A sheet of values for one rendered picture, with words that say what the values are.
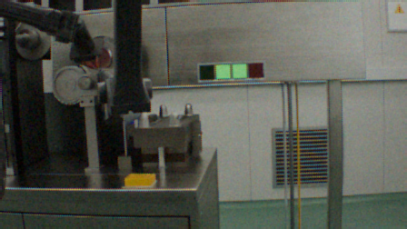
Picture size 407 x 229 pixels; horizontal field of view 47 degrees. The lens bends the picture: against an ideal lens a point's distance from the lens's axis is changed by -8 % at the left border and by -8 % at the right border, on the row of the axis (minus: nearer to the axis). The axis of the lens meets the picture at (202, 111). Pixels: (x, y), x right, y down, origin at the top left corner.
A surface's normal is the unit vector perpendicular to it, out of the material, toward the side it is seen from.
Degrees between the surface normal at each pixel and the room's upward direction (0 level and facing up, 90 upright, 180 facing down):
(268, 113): 90
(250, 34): 90
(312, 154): 90
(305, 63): 90
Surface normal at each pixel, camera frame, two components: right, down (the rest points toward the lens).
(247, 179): -0.11, 0.09
